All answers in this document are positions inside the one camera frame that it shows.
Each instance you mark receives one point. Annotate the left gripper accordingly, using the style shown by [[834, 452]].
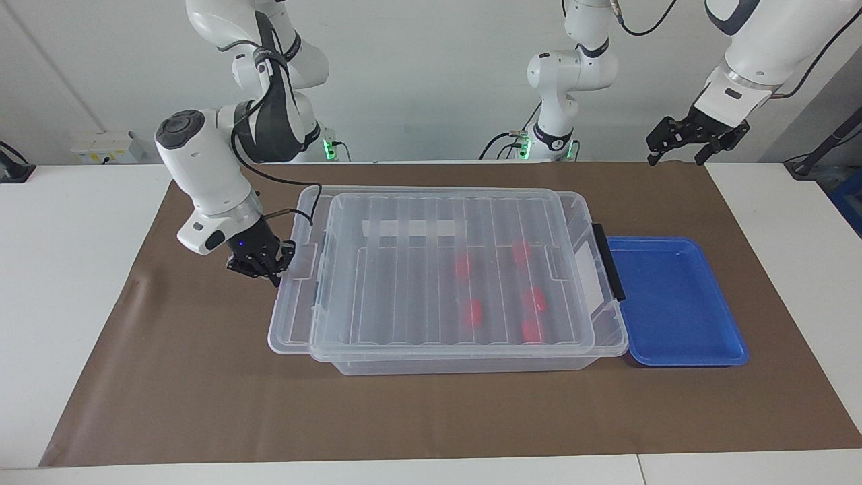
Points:
[[717, 124]]

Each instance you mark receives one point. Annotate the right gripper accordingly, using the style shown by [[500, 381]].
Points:
[[252, 239]]

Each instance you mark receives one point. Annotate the clear plastic storage bin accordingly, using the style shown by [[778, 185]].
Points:
[[404, 283]]

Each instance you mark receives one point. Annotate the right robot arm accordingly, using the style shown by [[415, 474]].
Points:
[[202, 162]]

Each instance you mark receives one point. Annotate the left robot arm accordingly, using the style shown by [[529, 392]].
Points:
[[569, 74]]

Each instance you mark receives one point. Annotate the red block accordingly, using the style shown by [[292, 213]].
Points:
[[534, 300], [520, 253], [462, 266], [473, 313], [532, 330]]

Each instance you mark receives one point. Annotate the clear plastic storage box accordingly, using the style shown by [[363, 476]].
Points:
[[471, 364]]

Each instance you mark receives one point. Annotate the black stand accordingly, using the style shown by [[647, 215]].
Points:
[[825, 145], [13, 168]]

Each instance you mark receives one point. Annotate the blue plastic tray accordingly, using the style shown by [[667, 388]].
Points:
[[673, 303]]

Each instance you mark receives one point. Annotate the blue crate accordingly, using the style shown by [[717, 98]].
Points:
[[848, 202]]

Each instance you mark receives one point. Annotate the white power strip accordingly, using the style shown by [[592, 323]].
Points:
[[108, 148]]

